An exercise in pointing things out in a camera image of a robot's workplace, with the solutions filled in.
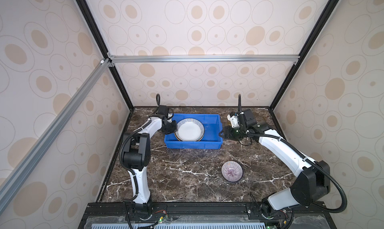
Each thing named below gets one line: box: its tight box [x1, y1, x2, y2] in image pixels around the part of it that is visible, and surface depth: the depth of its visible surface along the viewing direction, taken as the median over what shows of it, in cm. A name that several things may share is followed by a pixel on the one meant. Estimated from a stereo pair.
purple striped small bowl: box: [221, 160, 244, 183], surface depth 83 cm
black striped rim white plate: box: [174, 118, 205, 142], surface depth 104 cm
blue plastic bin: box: [164, 113, 223, 149], surface depth 103 cm
